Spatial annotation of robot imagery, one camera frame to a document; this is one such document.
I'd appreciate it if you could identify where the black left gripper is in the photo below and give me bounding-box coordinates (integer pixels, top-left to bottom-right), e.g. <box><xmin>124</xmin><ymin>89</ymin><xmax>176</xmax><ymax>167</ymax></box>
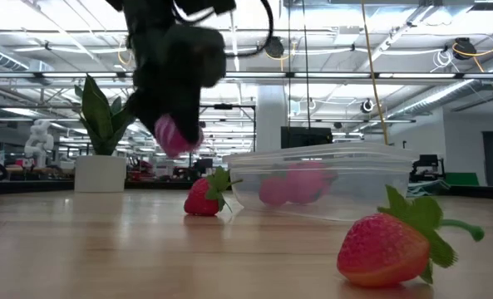
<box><xmin>123</xmin><ymin>22</ymin><xmax>227</xmax><ymax>145</ymax></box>

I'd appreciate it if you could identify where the yellow cable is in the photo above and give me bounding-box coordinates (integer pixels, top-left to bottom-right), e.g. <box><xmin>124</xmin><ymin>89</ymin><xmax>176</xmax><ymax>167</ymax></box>
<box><xmin>360</xmin><ymin>0</ymin><xmax>391</xmax><ymax>145</ymax></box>

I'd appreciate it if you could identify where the black monitor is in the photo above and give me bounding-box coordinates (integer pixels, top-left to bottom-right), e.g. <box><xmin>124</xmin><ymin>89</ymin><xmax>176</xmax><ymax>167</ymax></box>
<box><xmin>280</xmin><ymin>126</ymin><xmax>333</xmax><ymax>150</ymax></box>

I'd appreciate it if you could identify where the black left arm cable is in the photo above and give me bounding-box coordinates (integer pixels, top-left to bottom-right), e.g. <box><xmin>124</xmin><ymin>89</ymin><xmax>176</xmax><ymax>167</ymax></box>
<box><xmin>173</xmin><ymin>0</ymin><xmax>274</xmax><ymax>59</ymax></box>

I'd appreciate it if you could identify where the light blue cloth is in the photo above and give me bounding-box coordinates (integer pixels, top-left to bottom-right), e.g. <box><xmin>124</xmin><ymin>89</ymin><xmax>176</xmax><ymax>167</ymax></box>
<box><xmin>407</xmin><ymin>180</ymin><xmax>451</xmax><ymax>197</ymax></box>

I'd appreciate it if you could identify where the black machine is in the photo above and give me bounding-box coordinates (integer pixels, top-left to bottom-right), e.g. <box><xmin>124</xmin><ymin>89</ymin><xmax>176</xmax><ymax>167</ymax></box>
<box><xmin>410</xmin><ymin>154</ymin><xmax>446</xmax><ymax>184</ymax></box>

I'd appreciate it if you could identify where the white robot figure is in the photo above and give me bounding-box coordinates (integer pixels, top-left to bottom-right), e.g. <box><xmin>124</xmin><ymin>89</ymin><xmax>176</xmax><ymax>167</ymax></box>
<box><xmin>23</xmin><ymin>119</ymin><xmax>55</xmax><ymax>169</ymax></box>

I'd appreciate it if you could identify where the white plant pot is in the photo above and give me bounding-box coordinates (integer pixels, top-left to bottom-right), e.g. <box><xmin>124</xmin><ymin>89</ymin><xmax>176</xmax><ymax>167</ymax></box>
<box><xmin>74</xmin><ymin>154</ymin><xmax>128</xmax><ymax>194</ymax></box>

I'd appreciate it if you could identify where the green leafy plant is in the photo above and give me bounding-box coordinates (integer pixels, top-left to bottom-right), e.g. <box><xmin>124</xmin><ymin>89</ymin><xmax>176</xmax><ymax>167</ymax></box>
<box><xmin>73</xmin><ymin>74</ymin><xmax>137</xmax><ymax>157</ymax></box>

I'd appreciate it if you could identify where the white column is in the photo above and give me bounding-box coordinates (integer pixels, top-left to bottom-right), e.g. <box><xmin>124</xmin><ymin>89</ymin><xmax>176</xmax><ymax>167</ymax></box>
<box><xmin>256</xmin><ymin>85</ymin><xmax>289</xmax><ymax>153</ymax></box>

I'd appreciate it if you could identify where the pink round fruit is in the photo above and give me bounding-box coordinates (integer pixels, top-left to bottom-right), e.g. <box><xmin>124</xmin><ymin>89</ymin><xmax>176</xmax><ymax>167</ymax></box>
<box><xmin>285</xmin><ymin>161</ymin><xmax>339</xmax><ymax>204</ymax></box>

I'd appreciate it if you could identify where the green board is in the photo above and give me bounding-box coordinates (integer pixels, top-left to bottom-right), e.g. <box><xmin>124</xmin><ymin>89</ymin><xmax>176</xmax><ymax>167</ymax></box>
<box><xmin>445</xmin><ymin>172</ymin><xmax>480</xmax><ymax>187</ymax></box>

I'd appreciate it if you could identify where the clear plastic tupperware container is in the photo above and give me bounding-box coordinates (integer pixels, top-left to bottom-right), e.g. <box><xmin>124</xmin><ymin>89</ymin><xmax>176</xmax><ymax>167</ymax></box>
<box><xmin>222</xmin><ymin>142</ymin><xmax>417</xmax><ymax>221</ymax></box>

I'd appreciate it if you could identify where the red strawberry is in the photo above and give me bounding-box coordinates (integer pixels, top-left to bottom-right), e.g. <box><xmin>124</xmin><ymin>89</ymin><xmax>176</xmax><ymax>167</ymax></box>
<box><xmin>258</xmin><ymin>176</ymin><xmax>291</xmax><ymax>208</ymax></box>
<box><xmin>183</xmin><ymin>165</ymin><xmax>244</xmax><ymax>217</ymax></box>
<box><xmin>336</xmin><ymin>184</ymin><xmax>486</xmax><ymax>288</ymax></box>

